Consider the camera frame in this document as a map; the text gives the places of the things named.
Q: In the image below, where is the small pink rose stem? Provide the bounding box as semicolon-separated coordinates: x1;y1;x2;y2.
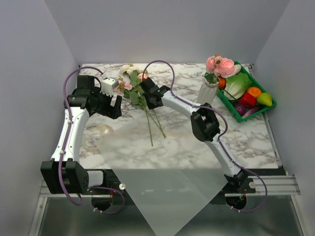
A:
116;77;160;128

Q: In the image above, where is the toy yellow-green pear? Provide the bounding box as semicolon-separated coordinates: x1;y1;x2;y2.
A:
256;92;273;107

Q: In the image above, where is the small orange toy vegetable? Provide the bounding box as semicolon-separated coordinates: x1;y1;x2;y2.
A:
218;77;226;89

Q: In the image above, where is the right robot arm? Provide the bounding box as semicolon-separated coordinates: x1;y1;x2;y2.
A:
140;78;253;193

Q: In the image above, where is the aluminium frame rail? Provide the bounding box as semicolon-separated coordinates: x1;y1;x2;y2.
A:
27;176;94;236

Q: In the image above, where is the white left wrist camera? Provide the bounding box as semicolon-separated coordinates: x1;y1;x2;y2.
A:
101;78;119;96

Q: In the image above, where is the peach rose stem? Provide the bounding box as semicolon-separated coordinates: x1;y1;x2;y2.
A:
136;70;168;140

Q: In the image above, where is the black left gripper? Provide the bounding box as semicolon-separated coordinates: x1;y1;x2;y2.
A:
91;87;122;119

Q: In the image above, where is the toy green cabbage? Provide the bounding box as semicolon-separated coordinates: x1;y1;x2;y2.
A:
223;73;252;100

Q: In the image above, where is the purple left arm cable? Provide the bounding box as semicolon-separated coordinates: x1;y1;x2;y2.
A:
58;67;125;214

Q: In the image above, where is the white ribbed vase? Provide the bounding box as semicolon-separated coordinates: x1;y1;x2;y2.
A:
197;80;219;104

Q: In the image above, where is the pink double rose stem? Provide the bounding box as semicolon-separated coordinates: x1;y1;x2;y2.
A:
205;54;235;84

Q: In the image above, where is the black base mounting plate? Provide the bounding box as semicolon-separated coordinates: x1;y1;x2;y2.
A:
50;168;259;206

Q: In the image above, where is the toy purple eggplant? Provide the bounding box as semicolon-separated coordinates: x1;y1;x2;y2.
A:
233;103;263;118

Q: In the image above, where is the white wrapping paper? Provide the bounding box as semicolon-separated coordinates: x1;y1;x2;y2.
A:
96;118;227;236

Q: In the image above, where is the toy red pepper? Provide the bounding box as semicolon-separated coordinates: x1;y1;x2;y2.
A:
238;92;256;108

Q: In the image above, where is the cream ribbon with gold letters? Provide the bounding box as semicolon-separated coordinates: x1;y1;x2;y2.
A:
81;122;237;151

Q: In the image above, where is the green plastic basket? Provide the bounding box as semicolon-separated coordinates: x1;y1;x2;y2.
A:
205;55;277;123

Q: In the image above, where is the white rose stem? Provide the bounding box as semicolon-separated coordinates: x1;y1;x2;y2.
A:
119;63;153;146

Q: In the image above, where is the toy orange fruit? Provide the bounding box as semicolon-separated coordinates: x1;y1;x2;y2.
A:
247;87;262;98

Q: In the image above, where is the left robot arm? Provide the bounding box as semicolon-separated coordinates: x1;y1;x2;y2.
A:
40;75;122;194

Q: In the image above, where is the white toy radish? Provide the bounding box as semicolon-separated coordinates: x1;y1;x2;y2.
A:
233;64;242;75

